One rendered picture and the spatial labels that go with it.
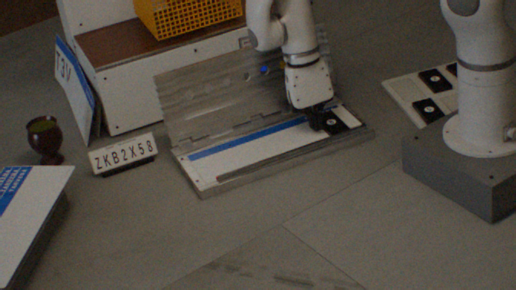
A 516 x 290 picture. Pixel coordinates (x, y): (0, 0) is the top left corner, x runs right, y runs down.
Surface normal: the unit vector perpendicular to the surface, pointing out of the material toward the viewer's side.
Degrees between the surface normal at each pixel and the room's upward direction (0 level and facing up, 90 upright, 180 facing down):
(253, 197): 0
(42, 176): 0
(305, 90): 78
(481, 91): 89
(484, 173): 2
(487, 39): 116
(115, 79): 90
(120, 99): 90
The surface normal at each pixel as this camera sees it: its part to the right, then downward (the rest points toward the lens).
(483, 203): -0.81, 0.40
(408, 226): -0.13, -0.83
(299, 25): 0.30, 0.31
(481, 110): -0.35, 0.54
